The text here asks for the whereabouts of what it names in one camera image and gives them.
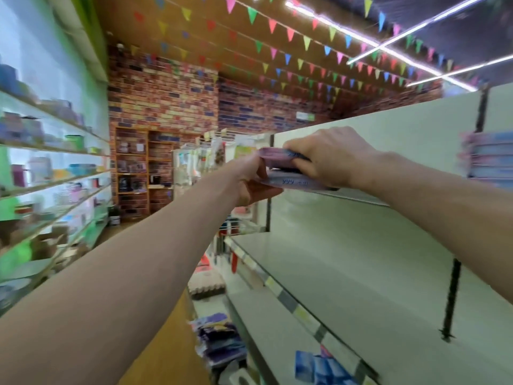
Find dark plastic bags bundle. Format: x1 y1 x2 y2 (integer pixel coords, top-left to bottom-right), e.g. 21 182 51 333
191 312 248 369

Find diagonal ceiling light strip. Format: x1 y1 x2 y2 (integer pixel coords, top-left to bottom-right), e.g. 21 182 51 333
284 0 478 93

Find hanging packaged goods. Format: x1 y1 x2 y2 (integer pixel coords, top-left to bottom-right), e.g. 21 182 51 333
172 132 269 197

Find white textured pack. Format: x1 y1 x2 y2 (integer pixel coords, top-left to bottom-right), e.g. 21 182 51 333
188 270 228 300

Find person's right forearm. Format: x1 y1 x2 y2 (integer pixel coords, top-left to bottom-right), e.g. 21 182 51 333
361 152 513 302

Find person's left forearm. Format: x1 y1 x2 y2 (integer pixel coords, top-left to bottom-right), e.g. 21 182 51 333
0 168 242 385

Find blue packaged goods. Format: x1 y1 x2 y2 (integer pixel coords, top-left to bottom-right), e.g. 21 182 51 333
295 351 357 385

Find strings of colourful bunting flags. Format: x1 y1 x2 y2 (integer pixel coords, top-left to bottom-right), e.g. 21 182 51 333
128 0 513 105

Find metal store shelving unit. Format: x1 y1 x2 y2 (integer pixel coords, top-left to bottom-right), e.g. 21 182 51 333
184 82 513 385

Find person's right hand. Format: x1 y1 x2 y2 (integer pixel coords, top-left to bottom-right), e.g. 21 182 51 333
284 126 382 191

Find long ceiling light strip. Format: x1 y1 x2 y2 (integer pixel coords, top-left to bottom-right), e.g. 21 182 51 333
346 0 492 65

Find person's left hand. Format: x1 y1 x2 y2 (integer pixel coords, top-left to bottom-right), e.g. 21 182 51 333
216 148 283 207

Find short ceiling light strip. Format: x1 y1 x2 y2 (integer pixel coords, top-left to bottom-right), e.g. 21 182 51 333
407 54 513 87

